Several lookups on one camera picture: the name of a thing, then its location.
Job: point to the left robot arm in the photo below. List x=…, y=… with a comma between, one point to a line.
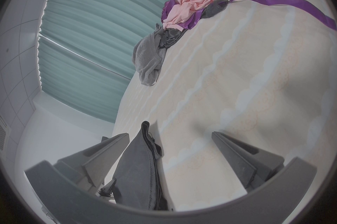
x=105, y=188

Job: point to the black T-shirt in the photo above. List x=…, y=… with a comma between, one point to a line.
x=142, y=165

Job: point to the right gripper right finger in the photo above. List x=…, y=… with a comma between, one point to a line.
x=247, y=162

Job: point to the bed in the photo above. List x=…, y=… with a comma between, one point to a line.
x=250, y=73

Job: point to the blue-green curtain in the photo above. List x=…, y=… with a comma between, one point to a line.
x=79, y=80
x=105, y=7

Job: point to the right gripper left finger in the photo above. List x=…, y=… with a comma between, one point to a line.
x=97, y=162

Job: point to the grey garment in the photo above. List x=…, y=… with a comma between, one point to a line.
x=148, y=59

